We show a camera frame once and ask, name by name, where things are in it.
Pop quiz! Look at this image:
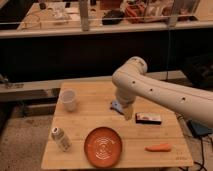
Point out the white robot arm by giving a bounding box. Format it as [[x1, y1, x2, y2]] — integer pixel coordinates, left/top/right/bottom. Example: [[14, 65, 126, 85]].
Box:
[[112, 56, 213, 128]]

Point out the blue toy object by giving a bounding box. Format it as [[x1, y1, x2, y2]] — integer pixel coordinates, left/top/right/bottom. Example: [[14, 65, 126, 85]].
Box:
[[110, 101, 123, 115]]

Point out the black rectangular box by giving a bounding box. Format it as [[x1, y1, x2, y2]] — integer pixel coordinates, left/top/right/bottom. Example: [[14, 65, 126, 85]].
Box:
[[135, 113, 162, 125]]

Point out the orange round plate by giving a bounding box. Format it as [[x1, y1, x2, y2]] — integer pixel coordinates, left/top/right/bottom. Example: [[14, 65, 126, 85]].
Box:
[[84, 127, 122, 168]]

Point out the orange carrot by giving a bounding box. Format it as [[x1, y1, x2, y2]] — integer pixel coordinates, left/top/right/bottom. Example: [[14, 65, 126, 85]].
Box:
[[146, 143, 172, 152]]

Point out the translucent plastic cup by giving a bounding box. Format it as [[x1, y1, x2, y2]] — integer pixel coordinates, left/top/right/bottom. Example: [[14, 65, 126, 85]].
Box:
[[59, 89, 77, 112]]

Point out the black power adapter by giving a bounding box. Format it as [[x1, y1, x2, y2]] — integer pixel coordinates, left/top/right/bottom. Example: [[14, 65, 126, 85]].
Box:
[[187, 120, 213, 138]]

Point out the white lying bottle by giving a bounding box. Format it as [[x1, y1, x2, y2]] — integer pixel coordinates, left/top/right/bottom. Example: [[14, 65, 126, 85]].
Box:
[[51, 127, 71, 152]]

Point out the black bag on bench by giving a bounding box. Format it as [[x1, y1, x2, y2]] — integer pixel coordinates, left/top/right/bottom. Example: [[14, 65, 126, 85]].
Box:
[[102, 10, 124, 25]]

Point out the black floor cable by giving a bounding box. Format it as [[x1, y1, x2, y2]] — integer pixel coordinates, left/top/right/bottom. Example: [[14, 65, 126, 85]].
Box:
[[193, 136, 209, 171]]

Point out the grey metal post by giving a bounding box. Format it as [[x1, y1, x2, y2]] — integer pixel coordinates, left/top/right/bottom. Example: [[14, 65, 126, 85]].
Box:
[[79, 0, 90, 31]]

